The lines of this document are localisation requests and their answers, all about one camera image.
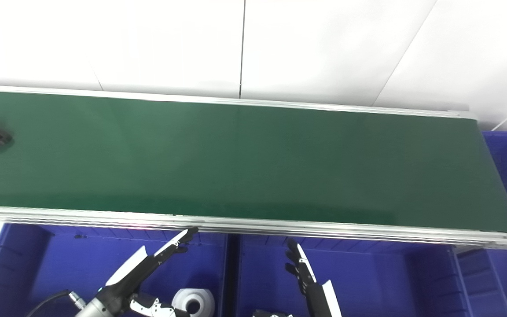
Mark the black part in bin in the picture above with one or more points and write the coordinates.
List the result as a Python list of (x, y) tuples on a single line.
[(273, 314)]

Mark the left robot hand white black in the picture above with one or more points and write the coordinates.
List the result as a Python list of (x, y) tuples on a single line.
[(134, 273)]

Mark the white round part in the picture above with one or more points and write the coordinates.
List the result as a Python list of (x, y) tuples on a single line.
[(200, 298)]

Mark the green conveyor belt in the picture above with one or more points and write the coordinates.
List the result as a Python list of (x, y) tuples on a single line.
[(253, 163), (280, 227)]

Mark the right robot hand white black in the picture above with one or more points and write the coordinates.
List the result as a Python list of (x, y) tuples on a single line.
[(313, 293)]

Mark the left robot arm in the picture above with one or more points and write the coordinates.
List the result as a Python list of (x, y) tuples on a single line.
[(93, 309)]

